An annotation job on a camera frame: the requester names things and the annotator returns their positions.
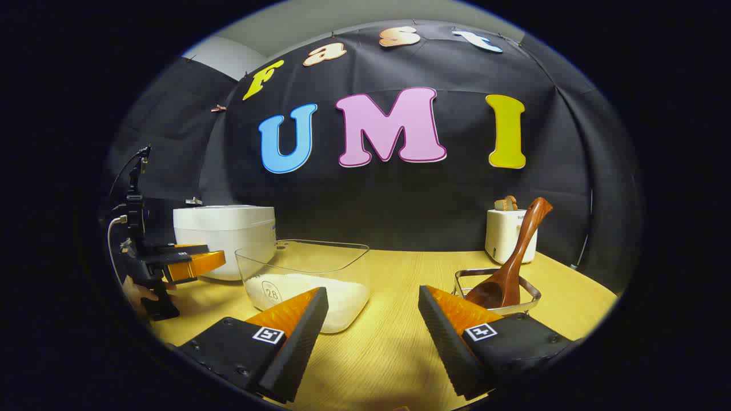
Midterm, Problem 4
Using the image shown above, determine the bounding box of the clear plastic container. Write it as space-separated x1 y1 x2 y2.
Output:
235 239 371 335

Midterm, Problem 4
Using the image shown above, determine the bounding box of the white rice cooker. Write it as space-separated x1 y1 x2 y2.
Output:
173 205 276 281

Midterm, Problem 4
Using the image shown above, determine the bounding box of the metal wire chopstick holder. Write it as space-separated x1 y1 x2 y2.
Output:
453 268 542 316

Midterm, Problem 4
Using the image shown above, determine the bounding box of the white rice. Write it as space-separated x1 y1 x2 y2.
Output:
244 273 371 333

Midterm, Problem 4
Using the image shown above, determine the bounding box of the black backdrop cloth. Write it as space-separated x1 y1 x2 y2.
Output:
103 20 643 292

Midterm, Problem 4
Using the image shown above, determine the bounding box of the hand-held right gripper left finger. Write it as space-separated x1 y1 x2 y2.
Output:
177 287 330 404

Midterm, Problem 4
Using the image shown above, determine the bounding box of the thin cable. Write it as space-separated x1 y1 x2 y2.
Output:
571 188 595 269

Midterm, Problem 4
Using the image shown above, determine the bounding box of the white toaster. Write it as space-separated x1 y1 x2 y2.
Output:
485 209 537 264

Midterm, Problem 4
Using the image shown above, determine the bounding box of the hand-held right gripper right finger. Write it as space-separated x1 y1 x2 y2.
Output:
418 285 575 401

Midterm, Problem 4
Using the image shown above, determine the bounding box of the white cable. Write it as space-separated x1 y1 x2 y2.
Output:
107 215 127 286

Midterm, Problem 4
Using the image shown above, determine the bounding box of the brown wooden spoon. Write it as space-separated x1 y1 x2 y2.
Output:
465 197 553 309

